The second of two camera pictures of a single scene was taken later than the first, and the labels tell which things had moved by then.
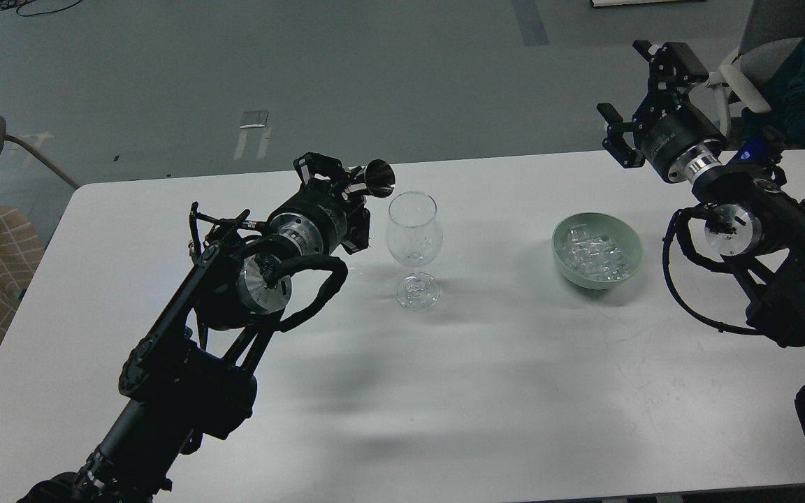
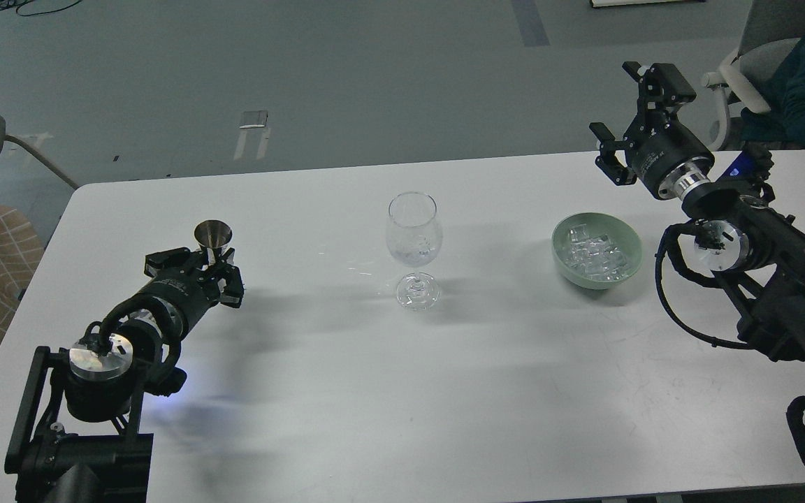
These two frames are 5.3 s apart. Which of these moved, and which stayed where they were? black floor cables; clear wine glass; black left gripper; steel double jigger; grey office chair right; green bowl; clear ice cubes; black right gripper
Moved: steel double jigger; black left gripper; black right gripper
Stayed: black floor cables; green bowl; clear ice cubes; grey office chair right; clear wine glass
